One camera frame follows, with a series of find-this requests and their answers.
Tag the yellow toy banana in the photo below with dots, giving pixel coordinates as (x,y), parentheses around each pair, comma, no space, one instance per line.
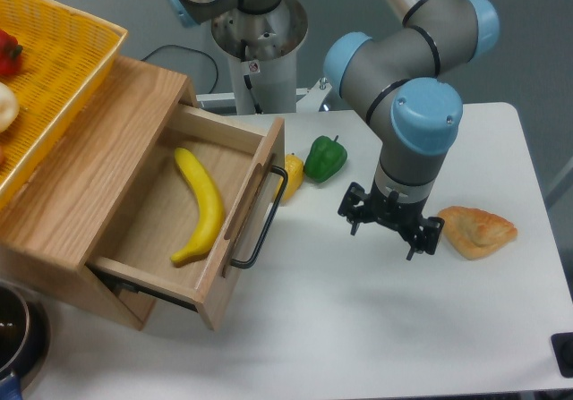
(211,208)

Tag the red toy pepper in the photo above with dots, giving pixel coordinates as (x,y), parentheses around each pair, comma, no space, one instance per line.
(11,49)

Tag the black table corner device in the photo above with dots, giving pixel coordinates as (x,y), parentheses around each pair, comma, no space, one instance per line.
(562,345)

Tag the yellow plastic basket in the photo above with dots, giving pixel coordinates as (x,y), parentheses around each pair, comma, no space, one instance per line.
(67,53)

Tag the green toy bell pepper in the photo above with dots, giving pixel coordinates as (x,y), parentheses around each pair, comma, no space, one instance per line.
(326,157)

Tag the wooden top drawer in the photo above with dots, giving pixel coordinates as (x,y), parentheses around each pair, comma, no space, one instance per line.
(196,214)

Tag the wooden drawer cabinet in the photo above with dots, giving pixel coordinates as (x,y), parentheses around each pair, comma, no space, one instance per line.
(51,227)

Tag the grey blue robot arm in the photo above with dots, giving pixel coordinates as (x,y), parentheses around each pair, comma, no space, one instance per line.
(392,84)

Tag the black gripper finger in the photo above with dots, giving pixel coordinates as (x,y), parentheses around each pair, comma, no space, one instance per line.
(355,207)
(424,235)

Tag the toy pastry turnover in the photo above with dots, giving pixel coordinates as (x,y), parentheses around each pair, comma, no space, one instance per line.
(475,233)

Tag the yellow toy bell pepper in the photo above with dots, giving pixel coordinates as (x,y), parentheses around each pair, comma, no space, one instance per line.
(294,167)

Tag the white toy onion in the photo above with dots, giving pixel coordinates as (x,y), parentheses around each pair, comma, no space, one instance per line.
(9,107)

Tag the dark metal pot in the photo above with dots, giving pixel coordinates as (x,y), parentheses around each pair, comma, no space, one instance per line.
(25,339)

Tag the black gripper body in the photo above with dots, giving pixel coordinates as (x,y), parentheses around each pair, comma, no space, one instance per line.
(389,211)

